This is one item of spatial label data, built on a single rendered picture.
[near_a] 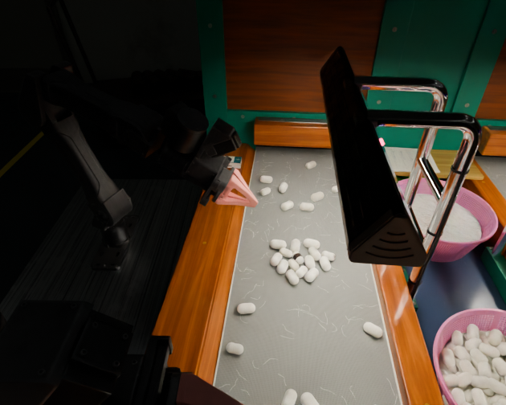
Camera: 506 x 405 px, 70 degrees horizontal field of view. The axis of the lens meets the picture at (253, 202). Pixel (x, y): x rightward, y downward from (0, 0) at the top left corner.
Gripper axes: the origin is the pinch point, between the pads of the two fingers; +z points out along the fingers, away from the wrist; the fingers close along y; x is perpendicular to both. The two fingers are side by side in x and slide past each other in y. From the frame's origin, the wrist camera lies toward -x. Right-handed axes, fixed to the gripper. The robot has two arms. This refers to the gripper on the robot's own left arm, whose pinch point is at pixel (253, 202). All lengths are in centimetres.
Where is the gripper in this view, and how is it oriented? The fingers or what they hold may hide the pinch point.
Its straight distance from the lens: 72.0
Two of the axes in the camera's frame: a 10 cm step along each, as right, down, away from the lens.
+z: 8.4, 5.1, 1.7
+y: 1.7, -5.5, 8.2
